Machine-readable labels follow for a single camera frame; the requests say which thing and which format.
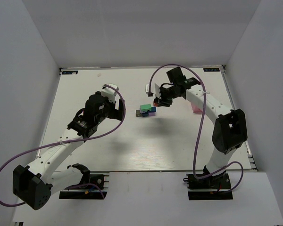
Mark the green wooden block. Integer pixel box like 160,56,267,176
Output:
140,104,152,113

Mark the long dark blue block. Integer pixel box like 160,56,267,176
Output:
150,107,156,113

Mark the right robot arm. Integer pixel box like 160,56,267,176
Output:
145,65,248,186

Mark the blue table label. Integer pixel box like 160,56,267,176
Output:
203,68,220,72
62,71,78,75

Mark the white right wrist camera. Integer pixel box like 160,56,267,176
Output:
145,83,161,98

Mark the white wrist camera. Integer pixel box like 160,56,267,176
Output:
101,86,117,103
145,83,161,98

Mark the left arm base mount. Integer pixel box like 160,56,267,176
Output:
59,173,109,200

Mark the olive wooden cube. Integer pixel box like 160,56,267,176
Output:
136,110,142,117

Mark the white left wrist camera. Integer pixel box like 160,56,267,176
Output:
101,86,117,103

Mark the pink plastic bin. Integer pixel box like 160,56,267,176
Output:
191,103,202,114

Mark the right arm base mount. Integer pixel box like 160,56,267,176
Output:
183,173,233,201

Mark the right blue table label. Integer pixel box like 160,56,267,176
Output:
203,68,220,72

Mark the left blue table label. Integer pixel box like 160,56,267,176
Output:
62,71,78,75

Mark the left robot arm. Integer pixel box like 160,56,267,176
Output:
13,84,125,210

